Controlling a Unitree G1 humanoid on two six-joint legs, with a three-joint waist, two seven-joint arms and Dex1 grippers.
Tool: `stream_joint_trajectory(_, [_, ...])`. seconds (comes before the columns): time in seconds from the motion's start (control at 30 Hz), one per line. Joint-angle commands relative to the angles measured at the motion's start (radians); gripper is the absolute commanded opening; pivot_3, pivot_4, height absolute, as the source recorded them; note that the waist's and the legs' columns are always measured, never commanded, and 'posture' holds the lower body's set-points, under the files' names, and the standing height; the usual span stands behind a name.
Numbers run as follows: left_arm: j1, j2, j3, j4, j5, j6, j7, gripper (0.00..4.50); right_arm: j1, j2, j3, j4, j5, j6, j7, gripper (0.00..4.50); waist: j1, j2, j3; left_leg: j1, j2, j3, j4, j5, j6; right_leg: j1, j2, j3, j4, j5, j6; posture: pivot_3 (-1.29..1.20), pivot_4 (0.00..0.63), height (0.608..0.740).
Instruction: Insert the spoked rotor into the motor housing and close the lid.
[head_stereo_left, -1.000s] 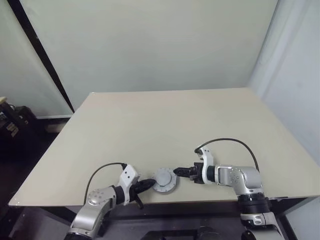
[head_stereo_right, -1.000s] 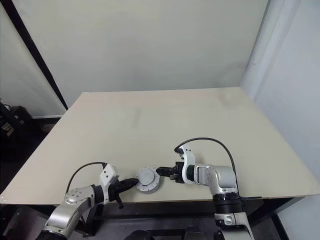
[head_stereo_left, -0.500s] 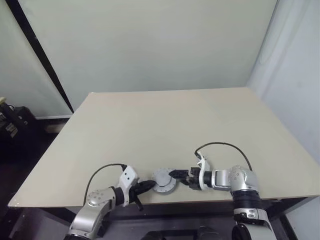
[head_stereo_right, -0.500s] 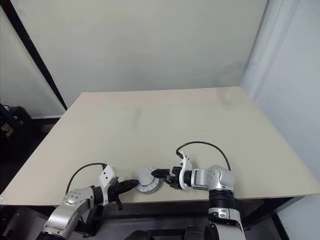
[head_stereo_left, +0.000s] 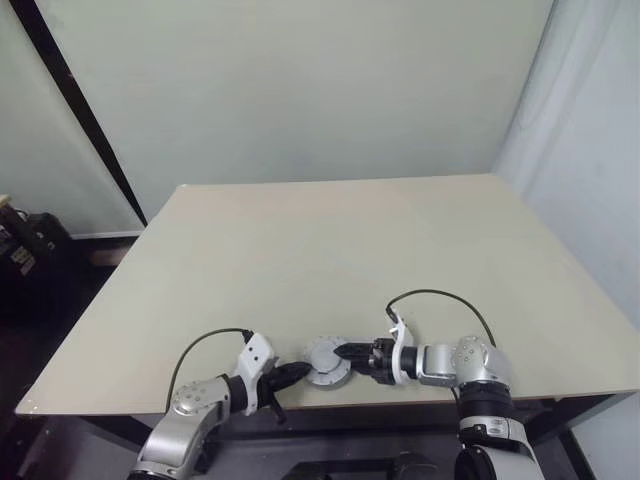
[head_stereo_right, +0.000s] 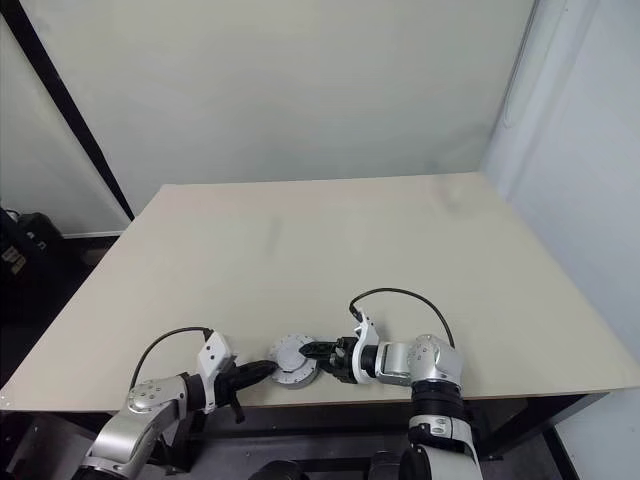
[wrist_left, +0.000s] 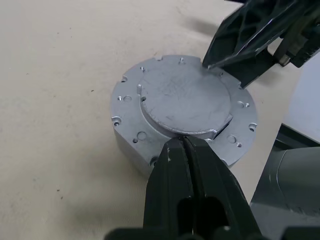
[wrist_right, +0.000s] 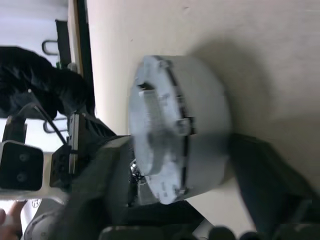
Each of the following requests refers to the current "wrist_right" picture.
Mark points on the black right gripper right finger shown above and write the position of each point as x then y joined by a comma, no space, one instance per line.
275,180

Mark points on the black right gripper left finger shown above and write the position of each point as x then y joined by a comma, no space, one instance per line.
100,190

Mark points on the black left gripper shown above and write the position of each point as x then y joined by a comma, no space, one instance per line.
62,162

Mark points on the round motor cover circuit board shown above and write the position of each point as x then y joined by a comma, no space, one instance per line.
155,120

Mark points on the grey motor housing copper windings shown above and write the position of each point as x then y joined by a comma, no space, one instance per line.
210,112

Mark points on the person's bare hand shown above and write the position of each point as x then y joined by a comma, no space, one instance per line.
13,210

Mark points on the black bag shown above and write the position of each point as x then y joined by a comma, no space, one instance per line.
37,75

